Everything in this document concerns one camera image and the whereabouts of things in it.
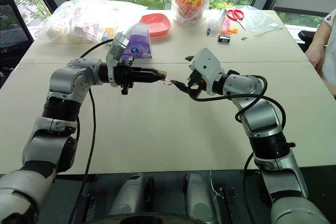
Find yellow and blue small tube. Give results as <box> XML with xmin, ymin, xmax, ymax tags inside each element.
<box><xmin>101</xmin><ymin>27</ymin><xmax>116</xmax><ymax>41</ymax></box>

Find grey rounded robot leg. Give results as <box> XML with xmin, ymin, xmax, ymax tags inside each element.
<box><xmin>109</xmin><ymin>173</ymin><xmax>155</xmax><ymax>217</ymax></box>
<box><xmin>183</xmin><ymin>172</ymin><xmax>218</xmax><ymax>222</ymax></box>

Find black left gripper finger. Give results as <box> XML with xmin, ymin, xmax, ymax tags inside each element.
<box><xmin>135</xmin><ymin>73</ymin><xmax>162</xmax><ymax>82</ymax></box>
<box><xmin>135</xmin><ymin>67</ymin><xmax>159</xmax><ymax>76</ymax></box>

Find red plastic plate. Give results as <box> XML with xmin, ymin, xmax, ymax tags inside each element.
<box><xmin>139</xmin><ymin>13</ymin><xmax>172</xmax><ymax>37</ymax></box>

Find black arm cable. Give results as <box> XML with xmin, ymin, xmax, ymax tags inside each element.
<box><xmin>186</xmin><ymin>74</ymin><xmax>287</xmax><ymax>224</ymax></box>
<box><xmin>67</xmin><ymin>38</ymin><xmax>114</xmax><ymax>224</ymax></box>

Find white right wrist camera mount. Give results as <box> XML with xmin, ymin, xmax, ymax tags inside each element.
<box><xmin>188</xmin><ymin>48</ymin><xmax>226</xmax><ymax>97</ymax></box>

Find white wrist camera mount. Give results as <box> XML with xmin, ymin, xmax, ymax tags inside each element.
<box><xmin>188</xmin><ymin>48</ymin><xmax>226</xmax><ymax>97</ymax></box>
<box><xmin>106</xmin><ymin>31</ymin><xmax>131</xmax><ymax>88</ymax></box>

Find crumpled clear plastic bag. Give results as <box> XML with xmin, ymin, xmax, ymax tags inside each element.
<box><xmin>233</xmin><ymin>4</ymin><xmax>284</xmax><ymax>34</ymax></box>

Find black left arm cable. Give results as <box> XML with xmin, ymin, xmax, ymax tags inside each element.
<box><xmin>67</xmin><ymin>38</ymin><xmax>114</xmax><ymax>224</ymax></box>

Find large clear plastic bag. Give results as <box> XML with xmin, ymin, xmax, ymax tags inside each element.
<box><xmin>35</xmin><ymin>0</ymin><xmax>148</xmax><ymax>44</ymax></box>

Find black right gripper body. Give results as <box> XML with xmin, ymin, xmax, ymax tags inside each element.
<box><xmin>184</xmin><ymin>55</ymin><xmax>208</xmax><ymax>100</ymax></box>

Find red-handled scissors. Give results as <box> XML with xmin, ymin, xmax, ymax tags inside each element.
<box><xmin>226</xmin><ymin>9</ymin><xmax>248</xmax><ymax>31</ymax></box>

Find black metal bracket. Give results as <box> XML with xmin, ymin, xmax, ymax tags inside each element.
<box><xmin>218</xmin><ymin>186</ymin><xmax>242</xmax><ymax>224</ymax></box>

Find small clear packet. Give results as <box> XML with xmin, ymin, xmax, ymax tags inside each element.
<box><xmin>208</xmin><ymin>8</ymin><xmax>228</xmax><ymax>30</ymax></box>

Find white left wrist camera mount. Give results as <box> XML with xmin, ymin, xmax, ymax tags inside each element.
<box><xmin>106</xmin><ymin>31</ymin><xmax>131</xmax><ymax>88</ymax></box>

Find black mesh office chair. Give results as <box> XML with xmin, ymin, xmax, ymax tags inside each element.
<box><xmin>0</xmin><ymin>0</ymin><xmax>35</xmax><ymax>89</ymax></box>

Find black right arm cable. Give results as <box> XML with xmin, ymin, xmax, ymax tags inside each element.
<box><xmin>186</xmin><ymin>74</ymin><xmax>287</xmax><ymax>224</ymax></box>

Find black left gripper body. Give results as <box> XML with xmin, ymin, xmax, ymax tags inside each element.
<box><xmin>116</xmin><ymin>56</ymin><xmax>138</xmax><ymax>96</ymax></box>

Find thin white cord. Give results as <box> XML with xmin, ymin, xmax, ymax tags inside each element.
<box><xmin>209</xmin><ymin>170</ymin><xmax>222</xmax><ymax>198</ymax></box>

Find black chair armrest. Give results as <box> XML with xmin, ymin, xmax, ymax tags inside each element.
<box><xmin>297</xmin><ymin>30</ymin><xmax>316</xmax><ymax>53</ymax></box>

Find person in white shirt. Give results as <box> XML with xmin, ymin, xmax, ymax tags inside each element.
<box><xmin>305</xmin><ymin>7</ymin><xmax>336</xmax><ymax>97</ymax></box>

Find purple tissue pack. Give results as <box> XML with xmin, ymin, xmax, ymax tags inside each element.
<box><xmin>121</xmin><ymin>23</ymin><xmax>153</xmax><ymax>60</ymax></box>

